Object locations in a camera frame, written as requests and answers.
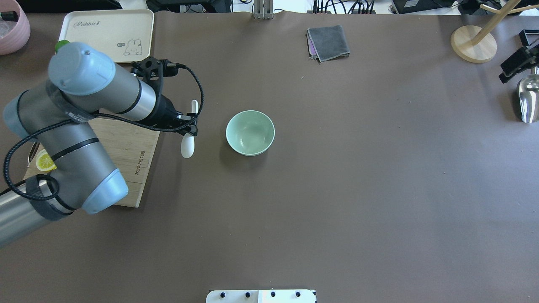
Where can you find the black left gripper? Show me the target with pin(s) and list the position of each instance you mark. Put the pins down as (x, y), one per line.
(164, 111)

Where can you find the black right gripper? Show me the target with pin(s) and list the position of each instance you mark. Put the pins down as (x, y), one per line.
(514, 62)

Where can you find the white ceramic spoon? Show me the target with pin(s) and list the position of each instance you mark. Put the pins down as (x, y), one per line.
(188, 141)

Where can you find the pale green bowl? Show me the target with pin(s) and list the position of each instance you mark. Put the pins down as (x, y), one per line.
(250, 133)

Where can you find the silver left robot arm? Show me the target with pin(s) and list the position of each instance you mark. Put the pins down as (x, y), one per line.
(84, 84)

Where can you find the pink bowl of ice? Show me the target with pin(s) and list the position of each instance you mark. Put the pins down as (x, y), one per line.
(18, 35)

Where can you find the silver metal scoop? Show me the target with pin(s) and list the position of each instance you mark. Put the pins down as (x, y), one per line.
(528, 95)

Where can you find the wooden mug tree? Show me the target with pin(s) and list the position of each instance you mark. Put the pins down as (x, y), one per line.
(476, 44)

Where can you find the wooden cutting board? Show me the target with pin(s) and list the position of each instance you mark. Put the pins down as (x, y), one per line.
(130, 164)

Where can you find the cream rabbit tray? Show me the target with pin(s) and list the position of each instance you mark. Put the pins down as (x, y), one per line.
(123, 35)

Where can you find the green lime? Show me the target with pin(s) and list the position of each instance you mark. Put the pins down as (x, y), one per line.
(60, 44)

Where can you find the grey folded cloth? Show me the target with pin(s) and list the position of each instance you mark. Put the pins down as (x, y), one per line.
(327, 43)

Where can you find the steel muddler black tip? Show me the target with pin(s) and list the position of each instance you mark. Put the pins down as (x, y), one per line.
(12, 16)

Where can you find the aluminium frame post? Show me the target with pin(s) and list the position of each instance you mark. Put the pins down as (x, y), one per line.
(263, 9)

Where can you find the lemon slice near handle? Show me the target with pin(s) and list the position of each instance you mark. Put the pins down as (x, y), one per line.
(44, 162)

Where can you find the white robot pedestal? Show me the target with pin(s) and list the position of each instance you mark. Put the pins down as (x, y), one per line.
(262, 296)

